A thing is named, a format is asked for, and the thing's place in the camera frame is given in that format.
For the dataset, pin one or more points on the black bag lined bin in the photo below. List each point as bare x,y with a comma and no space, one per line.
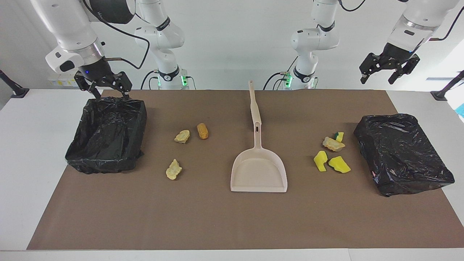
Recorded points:
108,137

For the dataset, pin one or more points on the brown table mat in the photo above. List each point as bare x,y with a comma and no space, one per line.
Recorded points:
217,217

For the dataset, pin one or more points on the black bag bin pink tear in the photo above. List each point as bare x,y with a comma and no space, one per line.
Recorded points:
402,156

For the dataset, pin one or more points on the black stand pole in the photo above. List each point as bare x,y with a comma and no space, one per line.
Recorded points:
21,92
439,95

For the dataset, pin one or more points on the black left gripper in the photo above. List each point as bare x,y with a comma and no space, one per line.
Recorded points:
396,54

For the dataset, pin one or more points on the white box yellow labels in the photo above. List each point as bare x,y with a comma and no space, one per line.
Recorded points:
59,82

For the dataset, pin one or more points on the pale yellow chunk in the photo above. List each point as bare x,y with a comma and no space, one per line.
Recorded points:
174,169
182,136

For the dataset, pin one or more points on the grey wall bar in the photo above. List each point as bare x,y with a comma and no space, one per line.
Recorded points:
438,78

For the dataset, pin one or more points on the beige plastic dustpan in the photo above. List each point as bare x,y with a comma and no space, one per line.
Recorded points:
259,174

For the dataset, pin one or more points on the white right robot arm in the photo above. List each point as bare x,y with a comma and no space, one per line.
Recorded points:
69,25

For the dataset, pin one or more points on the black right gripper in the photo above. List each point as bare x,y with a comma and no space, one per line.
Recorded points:
95,70

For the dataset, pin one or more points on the yellow green sponge piece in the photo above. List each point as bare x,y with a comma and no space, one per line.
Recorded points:
340,136

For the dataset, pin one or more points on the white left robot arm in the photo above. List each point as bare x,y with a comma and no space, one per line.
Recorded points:
311,40

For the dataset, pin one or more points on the blue object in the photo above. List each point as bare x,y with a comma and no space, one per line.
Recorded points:
461,110

